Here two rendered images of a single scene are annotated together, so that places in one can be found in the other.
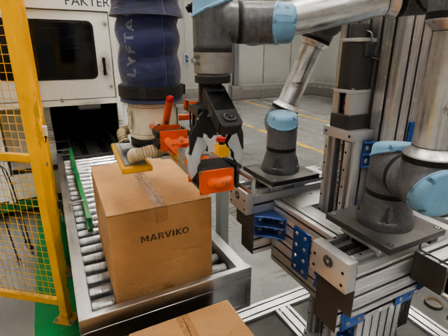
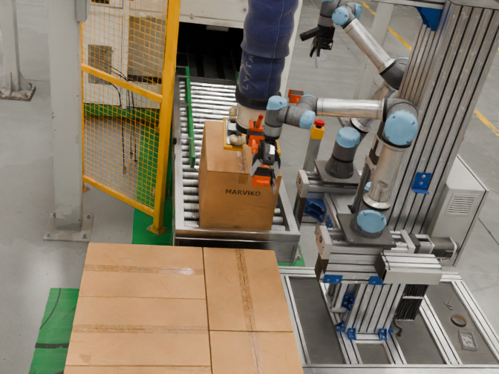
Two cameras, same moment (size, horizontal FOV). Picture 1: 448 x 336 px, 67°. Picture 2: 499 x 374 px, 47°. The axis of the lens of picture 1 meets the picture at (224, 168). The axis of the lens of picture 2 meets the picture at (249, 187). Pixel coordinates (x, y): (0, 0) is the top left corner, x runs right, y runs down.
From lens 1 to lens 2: 172 cm
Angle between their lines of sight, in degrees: 19
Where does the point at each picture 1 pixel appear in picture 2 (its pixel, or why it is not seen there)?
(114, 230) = (210, 179)
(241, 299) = (286, 255)
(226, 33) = (278, 120)
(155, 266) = (230, 211)
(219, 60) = (273, 130)
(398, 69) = not seen: hidden behind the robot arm
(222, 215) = not seen: hidden behind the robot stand
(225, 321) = (266, 261)
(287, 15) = (307, 120)
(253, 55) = not seen: outside the picture
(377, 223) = (355, 227)
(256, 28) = (292, 122)
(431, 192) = (363, 218)
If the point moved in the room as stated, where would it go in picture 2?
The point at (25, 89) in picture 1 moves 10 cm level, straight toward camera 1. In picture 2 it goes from (171, 50) to (173, 57)
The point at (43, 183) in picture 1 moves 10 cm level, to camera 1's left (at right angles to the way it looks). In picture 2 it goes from (166, 122) to (152, 117)
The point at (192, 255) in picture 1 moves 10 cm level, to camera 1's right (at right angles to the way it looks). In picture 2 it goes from (258, 212) to (275, 217)
